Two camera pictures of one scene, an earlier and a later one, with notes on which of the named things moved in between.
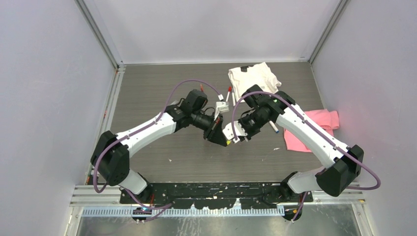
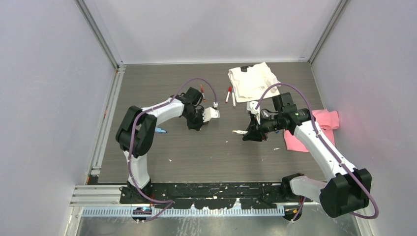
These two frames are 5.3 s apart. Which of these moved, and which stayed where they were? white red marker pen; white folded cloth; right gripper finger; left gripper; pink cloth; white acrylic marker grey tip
Moved: right gripper finger; left gripper
Stayed: white acrylic marker grey tip; pink cloth; white red marker pen; white folded cloth
